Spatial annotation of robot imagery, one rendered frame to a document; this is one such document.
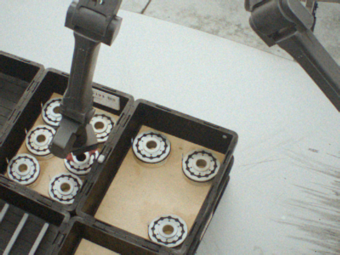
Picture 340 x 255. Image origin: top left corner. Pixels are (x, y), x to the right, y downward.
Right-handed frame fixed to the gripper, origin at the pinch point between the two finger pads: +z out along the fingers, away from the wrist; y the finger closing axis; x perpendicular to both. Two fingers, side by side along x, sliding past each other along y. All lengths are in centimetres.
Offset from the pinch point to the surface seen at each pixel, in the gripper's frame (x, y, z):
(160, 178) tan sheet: -11.4, 18.9, 4.3
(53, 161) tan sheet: 3.3, -8.0, 4.1
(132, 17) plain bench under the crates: 60, 34, 20
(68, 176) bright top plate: -4.4, -5.1, 1.1
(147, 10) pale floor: 126, 61, 92
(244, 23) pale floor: 101, 105, 92
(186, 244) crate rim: -36.7, 16.2, -6.5
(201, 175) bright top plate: -16.0, 28.6, 1.3
